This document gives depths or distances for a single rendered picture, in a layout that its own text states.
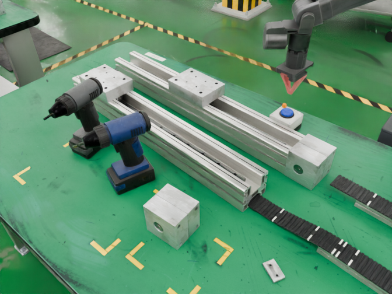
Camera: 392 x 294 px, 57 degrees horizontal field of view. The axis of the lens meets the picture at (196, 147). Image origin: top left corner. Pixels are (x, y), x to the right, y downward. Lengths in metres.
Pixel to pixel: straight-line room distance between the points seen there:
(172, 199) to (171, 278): 0.18
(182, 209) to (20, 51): 1.73
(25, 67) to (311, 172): 1.86
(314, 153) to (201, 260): 0.41
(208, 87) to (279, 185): 0.39
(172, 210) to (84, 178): 0.35
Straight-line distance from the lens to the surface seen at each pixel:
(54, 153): 1.23
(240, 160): 0.99
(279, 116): 1.19
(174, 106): 1.29
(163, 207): 0.87
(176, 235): 0.86
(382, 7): 3.95
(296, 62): 1.08
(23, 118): 1.43
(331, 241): 0.92
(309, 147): 1.04
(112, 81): 1.27
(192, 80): 1.24
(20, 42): 2.38
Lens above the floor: 1.54
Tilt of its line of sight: 41 degrees down
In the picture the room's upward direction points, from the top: 2 degrees counter-clockwise
